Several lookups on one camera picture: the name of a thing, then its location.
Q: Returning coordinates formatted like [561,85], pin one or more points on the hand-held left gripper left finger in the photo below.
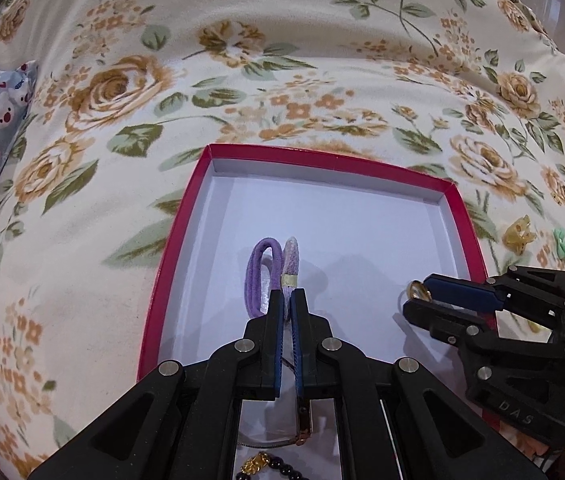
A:
[278,350]

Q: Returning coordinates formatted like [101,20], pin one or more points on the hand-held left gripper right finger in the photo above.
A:
[298,355]

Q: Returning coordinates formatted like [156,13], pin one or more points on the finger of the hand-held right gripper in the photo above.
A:
[462,292]
[442,322]

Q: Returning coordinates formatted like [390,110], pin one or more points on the red shallow cardboard box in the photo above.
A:
[342,240]

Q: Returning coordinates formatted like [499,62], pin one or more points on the amber hair claw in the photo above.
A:
[518,235]

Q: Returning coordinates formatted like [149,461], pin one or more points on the mint green hair clip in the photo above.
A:
[560,245]

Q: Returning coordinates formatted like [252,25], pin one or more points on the floral cream blanket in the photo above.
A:
[212,70]

